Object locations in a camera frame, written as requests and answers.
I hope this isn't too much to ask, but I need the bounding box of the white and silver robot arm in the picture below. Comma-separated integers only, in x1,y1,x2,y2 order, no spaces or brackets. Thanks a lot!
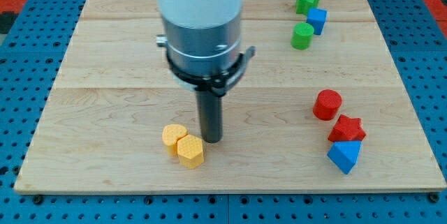
156,0,256,97

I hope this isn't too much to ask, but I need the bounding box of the blue triangle block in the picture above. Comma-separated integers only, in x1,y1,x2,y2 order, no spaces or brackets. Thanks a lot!
327,140,362,174

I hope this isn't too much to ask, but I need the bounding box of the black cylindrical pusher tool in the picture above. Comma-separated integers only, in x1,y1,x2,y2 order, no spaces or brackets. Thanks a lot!
196,91,223,143

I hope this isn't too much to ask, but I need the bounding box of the yellow hexagon block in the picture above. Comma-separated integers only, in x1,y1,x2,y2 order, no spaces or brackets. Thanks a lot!
177,135,204,169

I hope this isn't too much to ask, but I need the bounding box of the yellow heart block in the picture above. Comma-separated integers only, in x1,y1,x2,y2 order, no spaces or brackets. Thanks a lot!
162,124,188,156

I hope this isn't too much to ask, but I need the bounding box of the wooden board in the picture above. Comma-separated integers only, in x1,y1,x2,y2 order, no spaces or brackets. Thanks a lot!
15,0,446,195

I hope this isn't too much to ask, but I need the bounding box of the green cylinder block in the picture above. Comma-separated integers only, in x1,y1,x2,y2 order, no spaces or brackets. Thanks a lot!
291,22,314,50

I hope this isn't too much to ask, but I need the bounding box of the red cylinder block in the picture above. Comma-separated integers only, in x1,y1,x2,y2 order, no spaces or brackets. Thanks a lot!
313,89,342,121

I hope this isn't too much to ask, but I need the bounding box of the blue cube block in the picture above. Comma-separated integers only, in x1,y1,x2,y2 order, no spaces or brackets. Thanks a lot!
306,8,328,36

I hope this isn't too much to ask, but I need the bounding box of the red star block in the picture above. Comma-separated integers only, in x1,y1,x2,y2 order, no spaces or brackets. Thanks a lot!
328,114,366,142

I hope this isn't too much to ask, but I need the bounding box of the green star block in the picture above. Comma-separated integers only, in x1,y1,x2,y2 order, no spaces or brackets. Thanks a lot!
295,0,319,15

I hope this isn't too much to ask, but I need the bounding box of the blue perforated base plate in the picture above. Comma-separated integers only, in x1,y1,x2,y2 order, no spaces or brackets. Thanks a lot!
1,0,446,223

